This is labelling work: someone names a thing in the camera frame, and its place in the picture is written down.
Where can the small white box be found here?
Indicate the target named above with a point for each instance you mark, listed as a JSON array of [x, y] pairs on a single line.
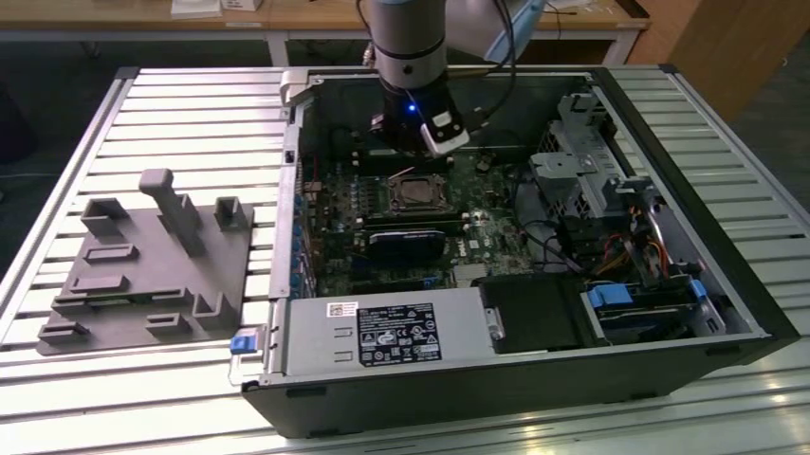
[[240, 4]]

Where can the silver square CPU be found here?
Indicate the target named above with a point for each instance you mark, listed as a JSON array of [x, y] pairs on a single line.
[[420, 194]]

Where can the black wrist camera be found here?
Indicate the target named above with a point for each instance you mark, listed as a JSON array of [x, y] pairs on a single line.
[[377, 125]]

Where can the CPU socket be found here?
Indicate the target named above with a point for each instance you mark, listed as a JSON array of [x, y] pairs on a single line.
[[417, 210]]

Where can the grey metal drive cage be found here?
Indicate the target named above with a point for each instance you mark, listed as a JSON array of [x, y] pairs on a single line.
[[569, 189]]

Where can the brown wooden cabinet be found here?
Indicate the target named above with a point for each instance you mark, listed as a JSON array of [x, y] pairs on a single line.
[[727, 47]]

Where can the green motherboard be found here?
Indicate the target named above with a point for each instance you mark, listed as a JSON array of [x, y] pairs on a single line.
[[499, 223]]

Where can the black plastic shroud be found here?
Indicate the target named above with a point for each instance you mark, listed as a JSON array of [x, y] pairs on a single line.
[[537, 313]]

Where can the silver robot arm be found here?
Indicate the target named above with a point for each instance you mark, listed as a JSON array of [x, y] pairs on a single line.
[[404, 38]]

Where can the wooden desk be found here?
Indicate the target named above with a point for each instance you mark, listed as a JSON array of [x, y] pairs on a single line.
[[94, 21]]

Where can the hard disk in blue carrier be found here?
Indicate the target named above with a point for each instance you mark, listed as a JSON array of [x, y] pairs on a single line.
[[609, 298]]

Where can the blue drive bay tab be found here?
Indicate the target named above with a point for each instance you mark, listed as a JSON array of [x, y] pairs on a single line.
[[696, 291]]

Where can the black open PC case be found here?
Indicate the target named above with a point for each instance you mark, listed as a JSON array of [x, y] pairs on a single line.
[[443, 398]]

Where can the silver chipset heatsink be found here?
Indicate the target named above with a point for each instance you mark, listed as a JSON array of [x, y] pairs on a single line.
[[471, 275]]

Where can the grey plastic parts rack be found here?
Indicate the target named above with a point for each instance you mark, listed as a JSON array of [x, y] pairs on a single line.
[[145, 265]]

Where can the grey power supply unit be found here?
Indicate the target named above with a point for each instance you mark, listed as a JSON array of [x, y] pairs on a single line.
[[316, 332]]

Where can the blue case release latch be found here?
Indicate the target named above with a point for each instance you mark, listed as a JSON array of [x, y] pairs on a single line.
[[246, 342]]

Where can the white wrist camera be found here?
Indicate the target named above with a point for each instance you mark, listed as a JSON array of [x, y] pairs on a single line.
[[443, 135]]

